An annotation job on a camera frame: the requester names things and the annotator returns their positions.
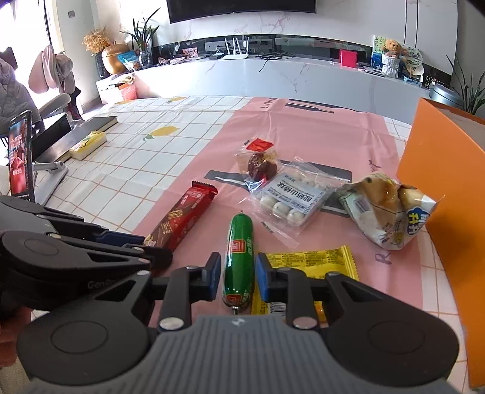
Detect yellow snack packet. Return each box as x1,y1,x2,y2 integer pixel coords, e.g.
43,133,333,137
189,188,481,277
251,245,360,315

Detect green sausage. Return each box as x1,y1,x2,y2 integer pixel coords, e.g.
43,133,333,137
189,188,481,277
222,212,255,314

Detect red chocolate bar wrapper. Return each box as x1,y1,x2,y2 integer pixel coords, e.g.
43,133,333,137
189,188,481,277
143,181,218,252

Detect yogurt ball clear packet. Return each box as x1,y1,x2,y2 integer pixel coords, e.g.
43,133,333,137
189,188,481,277
243,157,352,249

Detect fries snack bag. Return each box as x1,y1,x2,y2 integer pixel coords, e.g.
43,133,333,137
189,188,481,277
336,172,438,250

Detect red date candy packet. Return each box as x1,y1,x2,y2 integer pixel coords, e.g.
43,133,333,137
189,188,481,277
236,137,279,183

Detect phone on stand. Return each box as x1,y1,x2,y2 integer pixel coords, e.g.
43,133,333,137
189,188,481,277
7,110,68,205

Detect yellow tissue pack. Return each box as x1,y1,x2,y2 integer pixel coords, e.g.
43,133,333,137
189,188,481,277
69,131,107,160

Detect pink bottle print mat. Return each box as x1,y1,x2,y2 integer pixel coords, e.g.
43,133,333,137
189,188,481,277
135,98,423,314

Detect pink white storage box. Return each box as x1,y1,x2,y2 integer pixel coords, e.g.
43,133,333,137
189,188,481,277
96,72,138,104

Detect grey office chair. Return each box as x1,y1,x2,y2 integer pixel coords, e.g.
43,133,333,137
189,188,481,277
1,45,84,143

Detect gold vase dried flowers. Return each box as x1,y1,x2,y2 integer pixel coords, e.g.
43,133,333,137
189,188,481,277
82,28,129,80

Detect orange white storage box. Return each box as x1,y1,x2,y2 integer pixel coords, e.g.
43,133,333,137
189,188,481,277
397,98,484,388

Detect small plant glass vase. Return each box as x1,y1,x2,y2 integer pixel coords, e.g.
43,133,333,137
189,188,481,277
123,8,159,69

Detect white marble tv cabinet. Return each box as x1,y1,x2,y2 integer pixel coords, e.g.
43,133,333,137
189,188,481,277
134,58,429,124

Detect white wifi router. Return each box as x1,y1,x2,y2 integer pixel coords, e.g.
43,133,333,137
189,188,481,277
222,37,249,60

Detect red small box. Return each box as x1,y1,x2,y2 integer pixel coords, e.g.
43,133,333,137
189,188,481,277
339,49,358,68

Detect black television screen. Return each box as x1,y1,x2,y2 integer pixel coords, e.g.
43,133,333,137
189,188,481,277
167,0,316,23

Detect silver trash can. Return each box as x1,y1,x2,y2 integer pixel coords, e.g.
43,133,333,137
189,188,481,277
429,84,464,109

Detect teddy bear bouquet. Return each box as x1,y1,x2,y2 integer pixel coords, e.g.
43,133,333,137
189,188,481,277
381,38,402,79

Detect potted green plant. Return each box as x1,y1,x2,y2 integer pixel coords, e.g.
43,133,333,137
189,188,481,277
447,57,485,115

